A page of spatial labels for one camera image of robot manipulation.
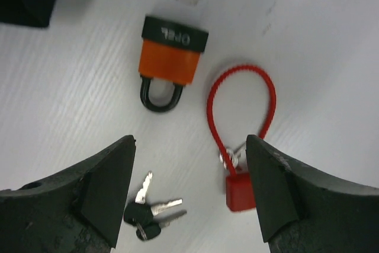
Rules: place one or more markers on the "silver key pair red lock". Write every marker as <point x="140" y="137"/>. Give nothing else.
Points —
<point x="237" y="155"/>

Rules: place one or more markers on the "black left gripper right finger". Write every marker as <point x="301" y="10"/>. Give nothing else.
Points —
<point x="303" y="209"/>

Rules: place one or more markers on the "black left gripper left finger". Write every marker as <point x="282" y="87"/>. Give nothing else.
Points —
<point x="78" y="209"/>

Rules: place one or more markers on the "red cable padlock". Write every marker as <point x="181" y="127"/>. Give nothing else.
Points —
<point x="243" y="98"/>

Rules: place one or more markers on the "orange black small padlock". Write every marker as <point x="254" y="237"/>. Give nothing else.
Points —
<point x="171" y="52"/>

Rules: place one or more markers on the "black headed key pair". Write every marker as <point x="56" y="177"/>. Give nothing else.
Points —
<point x="141" y="215"/>

